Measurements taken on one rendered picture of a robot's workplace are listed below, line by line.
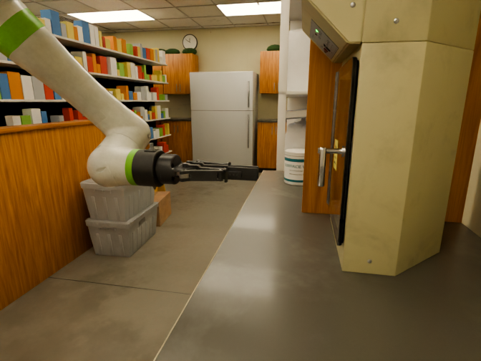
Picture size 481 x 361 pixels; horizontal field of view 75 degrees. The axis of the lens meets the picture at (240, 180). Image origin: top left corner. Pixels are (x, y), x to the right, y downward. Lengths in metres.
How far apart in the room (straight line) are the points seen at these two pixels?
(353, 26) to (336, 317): 0.52
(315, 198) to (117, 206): 1.98
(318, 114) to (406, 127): 0.40
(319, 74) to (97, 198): 2.22
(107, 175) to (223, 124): 4.97
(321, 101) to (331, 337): 0.69
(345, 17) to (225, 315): 0.58
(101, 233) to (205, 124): 3.41
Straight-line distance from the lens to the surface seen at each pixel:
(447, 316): 0.70
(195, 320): 0.60
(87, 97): 0.89
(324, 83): 1.03
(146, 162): 0.77
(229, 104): 5.68
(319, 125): 1.03
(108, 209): 2.83
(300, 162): 1.40
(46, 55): 0.88
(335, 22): 0.67
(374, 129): 0.67
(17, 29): 0.88
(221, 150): 5.78
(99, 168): 0.83
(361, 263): 0.75
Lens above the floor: 1.31
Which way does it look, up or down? 14 degrees down
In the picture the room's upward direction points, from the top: straight up
